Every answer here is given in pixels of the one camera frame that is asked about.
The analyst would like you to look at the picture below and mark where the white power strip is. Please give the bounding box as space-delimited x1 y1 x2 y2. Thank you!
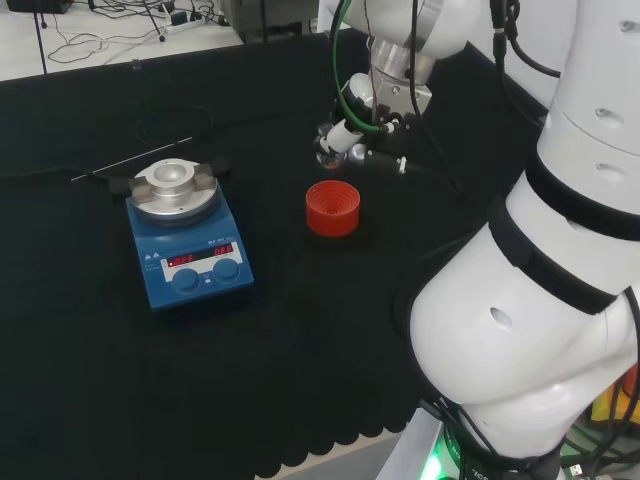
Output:
163 10 207 35

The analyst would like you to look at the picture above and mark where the heater with blue base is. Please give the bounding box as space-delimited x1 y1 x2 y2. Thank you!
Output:
107 155 256 314

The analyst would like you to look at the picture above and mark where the black heater cable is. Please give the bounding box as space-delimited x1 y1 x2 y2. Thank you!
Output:
0 164 114 184

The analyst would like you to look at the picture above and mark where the thin glass rod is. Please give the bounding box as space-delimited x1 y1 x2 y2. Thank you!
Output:
71 137 193 182

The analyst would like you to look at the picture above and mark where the black box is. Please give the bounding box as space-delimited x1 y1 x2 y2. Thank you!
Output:
6 0 74 16

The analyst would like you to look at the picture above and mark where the black bench cloth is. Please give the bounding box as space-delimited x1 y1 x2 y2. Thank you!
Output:
0 29 551 480

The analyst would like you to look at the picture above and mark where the green cable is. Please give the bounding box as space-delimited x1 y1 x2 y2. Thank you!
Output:
329 0 389 135

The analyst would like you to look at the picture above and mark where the clear glass round-bottom flask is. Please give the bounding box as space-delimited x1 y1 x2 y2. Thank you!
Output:
313 123 347 174

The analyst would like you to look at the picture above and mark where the yellow stop button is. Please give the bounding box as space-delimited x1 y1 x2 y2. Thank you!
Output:
592 369 640 427

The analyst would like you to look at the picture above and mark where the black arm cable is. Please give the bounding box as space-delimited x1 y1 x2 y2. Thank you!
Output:
489 0 562 79

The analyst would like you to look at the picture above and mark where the dark tripod leg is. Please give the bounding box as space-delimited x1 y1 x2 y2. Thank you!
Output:
33 9 50 76

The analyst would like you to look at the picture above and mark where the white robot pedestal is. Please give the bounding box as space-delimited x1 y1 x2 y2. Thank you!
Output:
373 405 447 480

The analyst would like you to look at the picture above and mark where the red ribbed flask ring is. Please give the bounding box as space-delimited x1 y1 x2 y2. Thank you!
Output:
305 181 362 237

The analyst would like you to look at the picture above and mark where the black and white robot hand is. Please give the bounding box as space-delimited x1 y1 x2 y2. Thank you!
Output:
314 72 432 176

